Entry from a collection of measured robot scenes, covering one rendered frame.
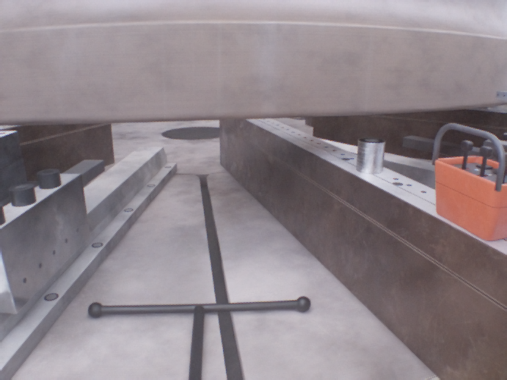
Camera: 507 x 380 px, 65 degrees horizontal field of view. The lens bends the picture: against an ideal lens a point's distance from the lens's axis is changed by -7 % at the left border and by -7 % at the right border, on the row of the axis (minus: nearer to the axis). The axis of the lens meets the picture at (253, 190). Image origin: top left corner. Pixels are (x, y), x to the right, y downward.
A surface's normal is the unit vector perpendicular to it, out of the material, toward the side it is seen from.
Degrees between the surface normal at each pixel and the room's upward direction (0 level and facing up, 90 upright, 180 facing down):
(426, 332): 90
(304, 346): 0
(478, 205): 97
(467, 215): 97
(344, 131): 90
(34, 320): 0
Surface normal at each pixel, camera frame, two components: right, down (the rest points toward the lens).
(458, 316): -0.94, 0.11
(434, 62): 0.42, 0.29
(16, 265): 1.00, 0.02
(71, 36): 0.02, 0.33
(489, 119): -0.44, 0.29
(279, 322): 0.00, -0.95
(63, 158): 0.90, 0.15
